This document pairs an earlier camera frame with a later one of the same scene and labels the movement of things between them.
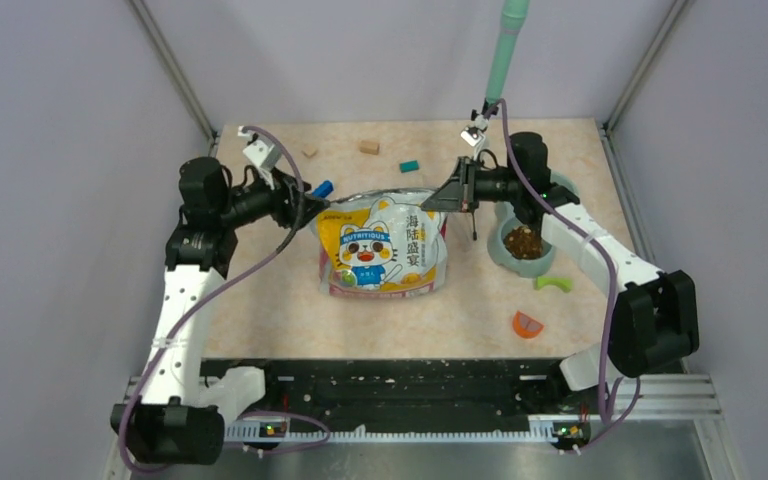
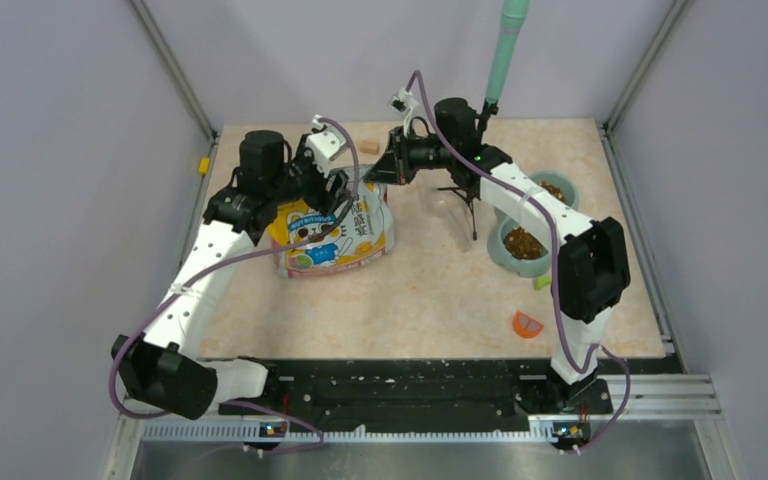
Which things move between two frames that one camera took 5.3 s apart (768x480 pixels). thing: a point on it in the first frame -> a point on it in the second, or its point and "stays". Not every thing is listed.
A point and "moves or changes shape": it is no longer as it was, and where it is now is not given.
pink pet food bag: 381,244 moves or changes shape
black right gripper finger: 459,193 -> 391,168
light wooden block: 371,147 stays
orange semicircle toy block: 525,326 stays
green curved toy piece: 564,283 stays
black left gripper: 300,208 -> 337,188
